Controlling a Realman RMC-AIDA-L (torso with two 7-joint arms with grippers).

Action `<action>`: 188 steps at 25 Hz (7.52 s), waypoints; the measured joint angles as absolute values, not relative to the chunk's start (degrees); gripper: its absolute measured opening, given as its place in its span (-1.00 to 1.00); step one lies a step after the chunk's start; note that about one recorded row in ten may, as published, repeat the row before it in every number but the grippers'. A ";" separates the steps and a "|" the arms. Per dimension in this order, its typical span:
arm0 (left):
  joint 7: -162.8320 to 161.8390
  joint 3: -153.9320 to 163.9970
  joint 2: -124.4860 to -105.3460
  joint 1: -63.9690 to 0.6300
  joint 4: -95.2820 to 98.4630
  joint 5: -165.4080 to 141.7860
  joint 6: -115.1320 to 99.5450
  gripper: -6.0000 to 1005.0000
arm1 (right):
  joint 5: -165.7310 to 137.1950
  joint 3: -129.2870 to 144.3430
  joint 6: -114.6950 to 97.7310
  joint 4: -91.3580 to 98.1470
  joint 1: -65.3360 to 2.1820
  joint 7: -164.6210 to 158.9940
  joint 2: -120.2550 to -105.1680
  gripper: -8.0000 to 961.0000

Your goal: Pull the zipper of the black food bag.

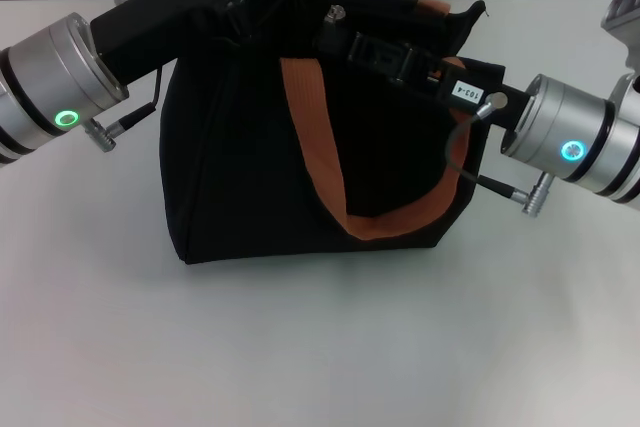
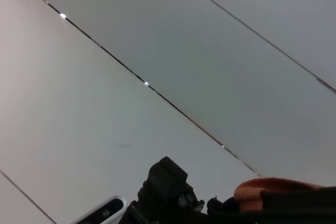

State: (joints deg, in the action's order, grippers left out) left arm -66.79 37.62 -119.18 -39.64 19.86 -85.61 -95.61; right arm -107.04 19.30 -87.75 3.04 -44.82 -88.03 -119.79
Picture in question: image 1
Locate black food bag orange handles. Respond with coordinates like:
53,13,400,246
158,0,506,267

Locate right gripper cable with connector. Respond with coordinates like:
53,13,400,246
446,91,551,218

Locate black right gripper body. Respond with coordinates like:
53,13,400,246
394,44,529,131

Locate left gripper cable with connector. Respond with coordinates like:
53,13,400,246
82,64,164,153

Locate gripper cable with connector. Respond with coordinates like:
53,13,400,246
446,91,551,218
82,64,164,153

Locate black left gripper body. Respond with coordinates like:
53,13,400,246
89,0,251,89

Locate silver zipper pull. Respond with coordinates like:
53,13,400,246
323,3,349,27

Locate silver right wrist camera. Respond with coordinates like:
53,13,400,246
599,0,640,98

